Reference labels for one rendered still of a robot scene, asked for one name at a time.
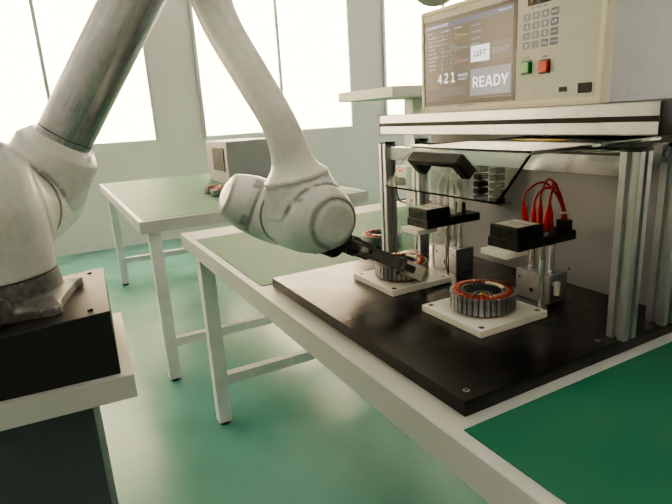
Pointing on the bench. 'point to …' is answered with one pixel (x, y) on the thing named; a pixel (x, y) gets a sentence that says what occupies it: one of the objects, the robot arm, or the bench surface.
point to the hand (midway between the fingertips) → (400, 265)
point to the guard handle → (422, 162)
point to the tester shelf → (540, 121)
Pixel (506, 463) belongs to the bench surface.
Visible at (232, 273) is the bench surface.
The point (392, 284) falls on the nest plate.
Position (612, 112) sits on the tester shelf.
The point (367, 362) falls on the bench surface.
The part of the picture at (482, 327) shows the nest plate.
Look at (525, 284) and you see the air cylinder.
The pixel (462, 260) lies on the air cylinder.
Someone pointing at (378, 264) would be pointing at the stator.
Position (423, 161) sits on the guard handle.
